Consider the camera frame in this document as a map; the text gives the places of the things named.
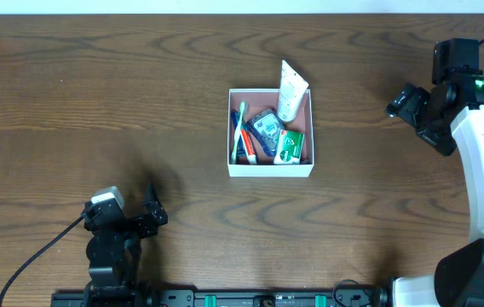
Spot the blue disposable razor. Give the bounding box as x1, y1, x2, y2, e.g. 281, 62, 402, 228
231, 111, 246, 164

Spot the green red toothpaste tube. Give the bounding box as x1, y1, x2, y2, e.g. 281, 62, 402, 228
240, 122, 257, 165

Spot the green white toothbrush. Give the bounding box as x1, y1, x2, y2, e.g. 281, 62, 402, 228
230, 101, 247, 165

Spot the white lotion tube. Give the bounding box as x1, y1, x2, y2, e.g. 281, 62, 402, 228
277, 60, 308, 123

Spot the green soap bar box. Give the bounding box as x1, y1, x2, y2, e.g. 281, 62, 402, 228
274, 130, 305, 165

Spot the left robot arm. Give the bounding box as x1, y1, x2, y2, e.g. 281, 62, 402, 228
81, 185, 168, 288

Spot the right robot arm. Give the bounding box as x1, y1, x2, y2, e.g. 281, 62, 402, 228
373, 38, 484, 306

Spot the white open cardboard box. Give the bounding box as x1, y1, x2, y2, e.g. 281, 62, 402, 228
227, 89, 315, 177

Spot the black mounting rail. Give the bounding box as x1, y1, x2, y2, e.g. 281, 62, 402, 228
50, 286, 392, 307

